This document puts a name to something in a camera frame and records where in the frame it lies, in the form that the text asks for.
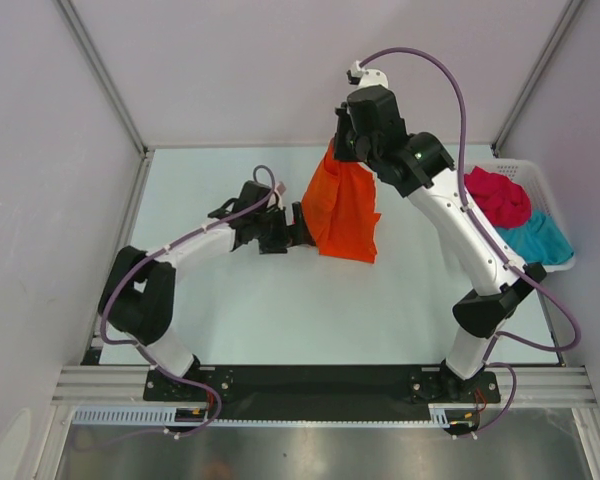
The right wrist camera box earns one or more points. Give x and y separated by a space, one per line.
360 77

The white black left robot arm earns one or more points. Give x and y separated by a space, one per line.
139 296

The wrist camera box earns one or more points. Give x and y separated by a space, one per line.
360 77
279 192

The orange t-shirt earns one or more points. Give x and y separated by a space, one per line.
339 207

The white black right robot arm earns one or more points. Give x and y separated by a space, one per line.
370 130

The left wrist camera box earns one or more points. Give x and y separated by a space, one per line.
279 192

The white plastic laundry basket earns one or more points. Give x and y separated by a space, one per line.
530 177

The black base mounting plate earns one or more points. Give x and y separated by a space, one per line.
328 393

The aluminium frame rail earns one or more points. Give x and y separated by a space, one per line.
528 386

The red t-shirt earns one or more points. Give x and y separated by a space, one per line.
503 202

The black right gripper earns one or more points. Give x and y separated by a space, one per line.
341 153

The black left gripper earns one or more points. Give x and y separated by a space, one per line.
297 232

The teal t-shirt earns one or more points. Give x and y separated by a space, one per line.
539 240

